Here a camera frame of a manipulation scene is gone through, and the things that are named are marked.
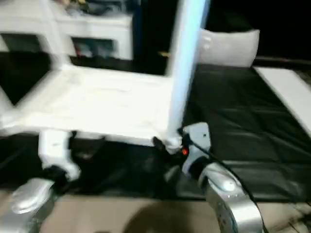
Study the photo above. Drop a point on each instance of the white plastic table top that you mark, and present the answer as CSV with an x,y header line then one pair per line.
x,y
97,102

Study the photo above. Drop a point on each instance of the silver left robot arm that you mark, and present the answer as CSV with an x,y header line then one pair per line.
x,y
29,199

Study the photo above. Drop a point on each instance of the black work mat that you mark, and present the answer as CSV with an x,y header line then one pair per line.
x,y
243,121

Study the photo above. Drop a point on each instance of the black cabinet with gold label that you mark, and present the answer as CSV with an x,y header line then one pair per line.
x,y
150,29

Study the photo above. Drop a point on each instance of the flat white board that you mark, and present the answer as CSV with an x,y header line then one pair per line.
x,y
289,94

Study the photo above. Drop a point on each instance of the white cabinet with glass doors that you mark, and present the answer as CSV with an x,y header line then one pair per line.
x,y
97,29

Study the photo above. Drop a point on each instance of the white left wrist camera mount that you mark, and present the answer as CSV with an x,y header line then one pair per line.
x,y
53,148

